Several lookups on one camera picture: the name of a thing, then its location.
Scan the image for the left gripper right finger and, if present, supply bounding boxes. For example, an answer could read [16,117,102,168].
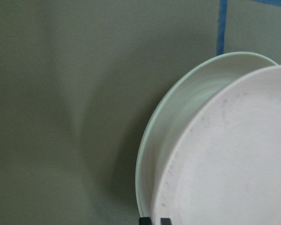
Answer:
[160,212,172,225]

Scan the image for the beige plate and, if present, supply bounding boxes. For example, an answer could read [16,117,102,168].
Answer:
[135,52,277,217]

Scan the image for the pink plate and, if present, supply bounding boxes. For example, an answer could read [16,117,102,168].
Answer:
[151,66,281,225]

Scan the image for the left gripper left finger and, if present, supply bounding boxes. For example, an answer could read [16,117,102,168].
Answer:
[139,213,152,225]

